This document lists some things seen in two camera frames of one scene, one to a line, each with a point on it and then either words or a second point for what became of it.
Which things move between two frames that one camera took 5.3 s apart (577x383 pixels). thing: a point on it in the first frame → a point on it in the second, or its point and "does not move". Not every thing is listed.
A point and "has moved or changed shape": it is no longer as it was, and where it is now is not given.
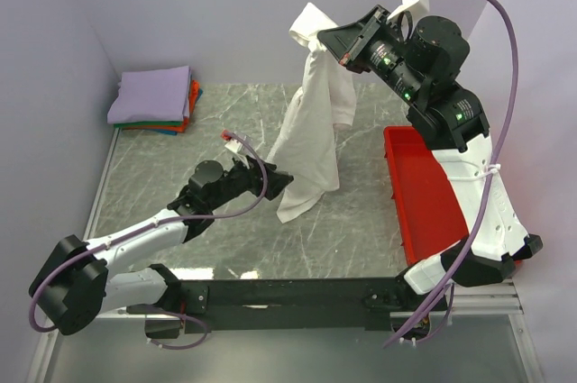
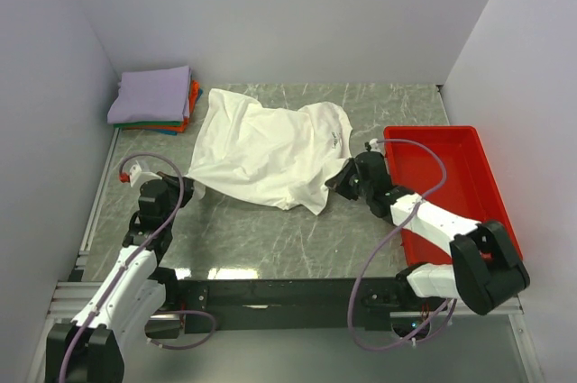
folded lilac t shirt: [152, 95] does not move
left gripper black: [276, 180] → [187, 190]
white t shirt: [325, 104] has moved or changed shape
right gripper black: [346, 41] → [338, 183]
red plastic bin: [428, 214] does not move
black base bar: [297, 305] does not move
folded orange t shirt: [194, 94] does not move
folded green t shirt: [173, 123] does not move
